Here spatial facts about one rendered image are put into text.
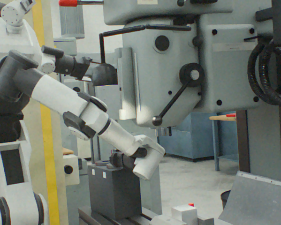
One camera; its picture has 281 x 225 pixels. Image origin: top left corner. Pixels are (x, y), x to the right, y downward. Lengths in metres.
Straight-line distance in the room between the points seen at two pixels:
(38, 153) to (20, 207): 1.31
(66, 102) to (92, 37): 9.40
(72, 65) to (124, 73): 0.79
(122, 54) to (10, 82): 0.38
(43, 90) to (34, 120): 1.57
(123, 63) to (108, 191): 0.62
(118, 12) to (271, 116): 0.60
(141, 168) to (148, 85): 0.36
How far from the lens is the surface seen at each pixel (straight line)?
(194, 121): 8.75
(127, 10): 1.35
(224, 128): 9.03
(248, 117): 1.73
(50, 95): 1.53
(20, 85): 1.56
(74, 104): 1.52
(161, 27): 1.24
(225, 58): 1.45
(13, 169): 1.92
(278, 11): 1.31
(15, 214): 1.83
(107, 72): 1.29
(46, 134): 3.12
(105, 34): 1.31
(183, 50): 1.40
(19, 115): 1.90
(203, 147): 8.88
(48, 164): 3.14
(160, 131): 1.45
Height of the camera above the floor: 1.43
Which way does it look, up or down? 3 degrees down
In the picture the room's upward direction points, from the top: 4 degrees counter-clockwise
